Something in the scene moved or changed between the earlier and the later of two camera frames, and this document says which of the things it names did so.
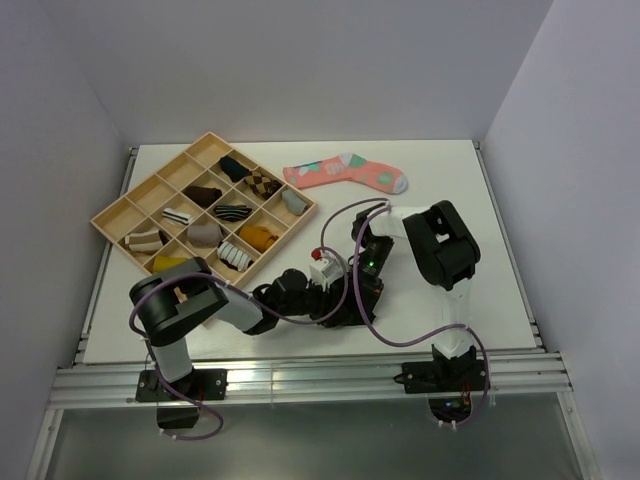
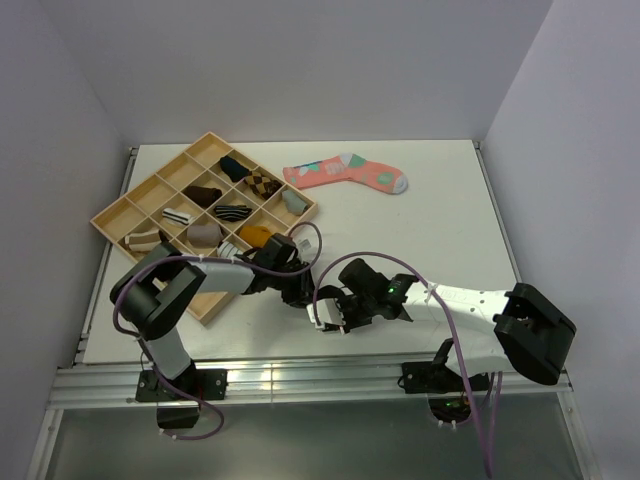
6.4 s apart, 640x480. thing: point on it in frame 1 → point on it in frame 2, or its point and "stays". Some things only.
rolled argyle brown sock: (262, 186) stays
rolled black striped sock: (232, 212) stays
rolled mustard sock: (258, 236) stays
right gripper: (365, 280) → (350, 323)
